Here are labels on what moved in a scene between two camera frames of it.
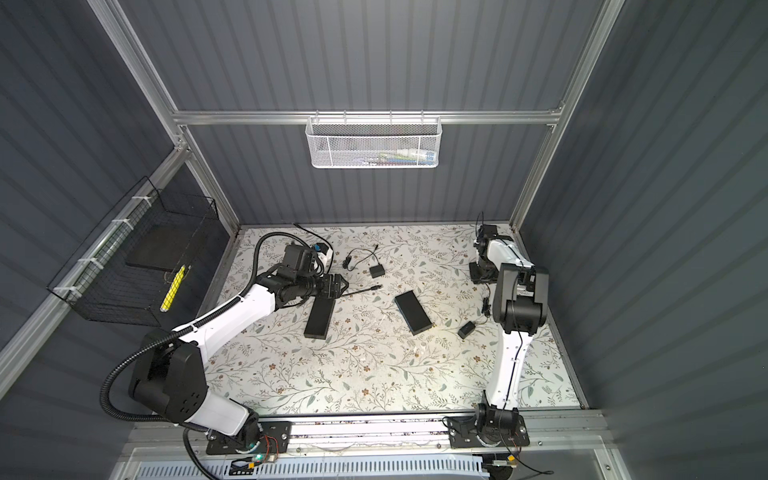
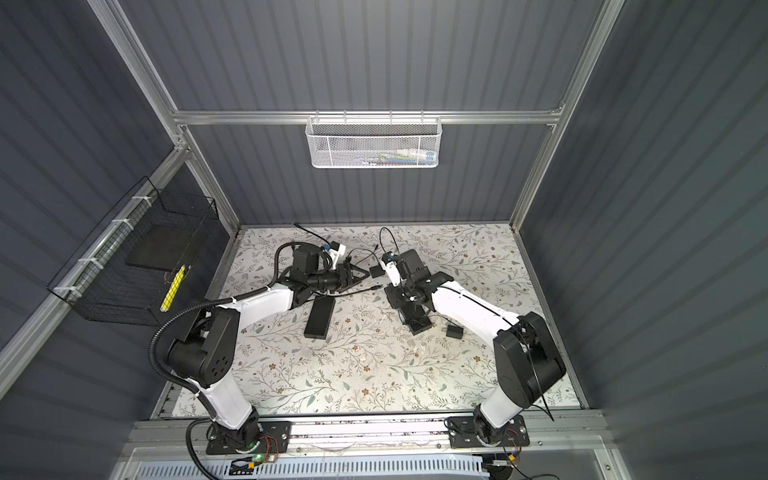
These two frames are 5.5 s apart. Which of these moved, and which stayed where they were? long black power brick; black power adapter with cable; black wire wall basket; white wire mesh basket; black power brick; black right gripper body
Moved: black power adapter with cable; black right gripper body
Stayed: long black power brick; black wire wall basket; black power brick; white wire mesh basket
